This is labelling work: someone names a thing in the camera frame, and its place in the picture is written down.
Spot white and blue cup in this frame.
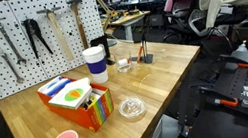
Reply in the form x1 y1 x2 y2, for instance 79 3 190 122
82 46 108 84

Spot wooden handle hammer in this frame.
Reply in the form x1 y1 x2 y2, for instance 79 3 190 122
37 8 74 61

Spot silver wrench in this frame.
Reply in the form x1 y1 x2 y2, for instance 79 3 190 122
0 22 27 64
0 46 24 84

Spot clear glass lid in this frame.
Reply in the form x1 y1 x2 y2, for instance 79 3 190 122
118 97 146 119

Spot upper silver wrench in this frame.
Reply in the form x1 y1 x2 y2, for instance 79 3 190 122
0 22 27 64

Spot black pliers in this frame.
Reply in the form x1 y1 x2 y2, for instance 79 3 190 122
22 18 53 58

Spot orange handled clamp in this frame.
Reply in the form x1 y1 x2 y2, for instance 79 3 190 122
198 86 239 107

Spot dark head wooden hammer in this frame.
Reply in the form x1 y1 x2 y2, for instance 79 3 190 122
66 0 89 49

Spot wooden desk lamp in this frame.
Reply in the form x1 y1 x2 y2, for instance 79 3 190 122
86 0 128 49

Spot black office chair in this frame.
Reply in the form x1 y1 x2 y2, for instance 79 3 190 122
163 0 247 48

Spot white booklet with orange circle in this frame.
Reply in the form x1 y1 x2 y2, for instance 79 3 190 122
48 77 92 110

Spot clear drinking glass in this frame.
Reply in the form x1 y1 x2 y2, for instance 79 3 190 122
113 47 132 73

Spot white pegboard panel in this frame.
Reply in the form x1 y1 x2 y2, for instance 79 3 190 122
0 0 104 100

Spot lower silver wrench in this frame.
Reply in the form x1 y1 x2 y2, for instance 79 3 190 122
0 46 24 84

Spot black metal bookend rear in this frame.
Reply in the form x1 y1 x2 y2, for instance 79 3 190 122
88 34 116 69

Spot orange rainbow cardboard box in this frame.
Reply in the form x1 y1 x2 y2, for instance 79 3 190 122
36 76 114 132

